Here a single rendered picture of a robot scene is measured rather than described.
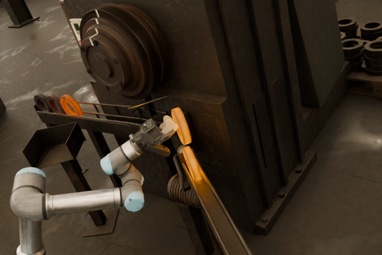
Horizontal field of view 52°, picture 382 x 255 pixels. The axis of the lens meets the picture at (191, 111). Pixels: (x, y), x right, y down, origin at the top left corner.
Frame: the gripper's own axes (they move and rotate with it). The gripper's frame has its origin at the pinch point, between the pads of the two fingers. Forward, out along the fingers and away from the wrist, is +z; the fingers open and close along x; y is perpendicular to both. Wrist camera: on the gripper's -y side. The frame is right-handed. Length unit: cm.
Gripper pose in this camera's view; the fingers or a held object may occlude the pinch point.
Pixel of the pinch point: (179, 122)
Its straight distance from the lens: 159.1
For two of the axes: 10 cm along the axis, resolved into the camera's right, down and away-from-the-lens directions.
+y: -4.8, -7.0, -5.3
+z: 8.3, -5.6, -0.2
